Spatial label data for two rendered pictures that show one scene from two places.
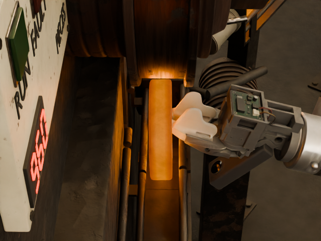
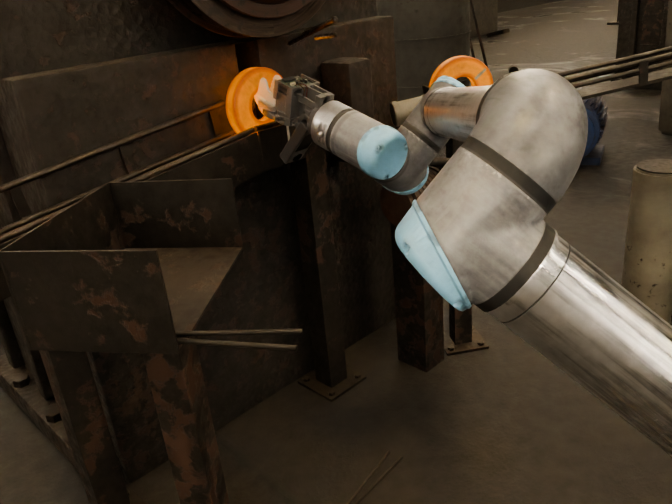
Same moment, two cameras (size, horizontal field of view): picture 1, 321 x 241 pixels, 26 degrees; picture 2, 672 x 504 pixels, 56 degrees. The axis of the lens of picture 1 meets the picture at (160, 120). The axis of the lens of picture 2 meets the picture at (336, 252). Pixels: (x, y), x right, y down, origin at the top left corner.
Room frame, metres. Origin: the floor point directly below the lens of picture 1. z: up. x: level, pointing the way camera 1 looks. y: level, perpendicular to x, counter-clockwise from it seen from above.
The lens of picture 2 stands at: (-0.06, -1.06, 0.98)
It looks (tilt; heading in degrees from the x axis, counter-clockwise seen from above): 24 degrees down; 47
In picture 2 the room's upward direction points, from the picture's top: 6 degrees counter-clockwise
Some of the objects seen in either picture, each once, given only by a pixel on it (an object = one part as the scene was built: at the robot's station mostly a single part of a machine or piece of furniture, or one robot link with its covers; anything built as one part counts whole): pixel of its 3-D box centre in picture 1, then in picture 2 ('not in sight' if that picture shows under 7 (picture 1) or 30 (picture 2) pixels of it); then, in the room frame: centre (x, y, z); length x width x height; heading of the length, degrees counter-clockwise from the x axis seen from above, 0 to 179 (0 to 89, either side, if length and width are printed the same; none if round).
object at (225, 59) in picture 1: (223, 170); (427, 266); (1.12, -0.15, 0.27); 0.22 x 0.13 x 0.53; 179
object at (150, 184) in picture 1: (163, 147); not in sight; (0.81, 0.00, 0.66); 0.19 x 0.07 x 0.01; 179
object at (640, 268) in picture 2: not in sight; (650, 268); (1.42, -0.60, 0.26); 0.12 x 0.12 x 0.52
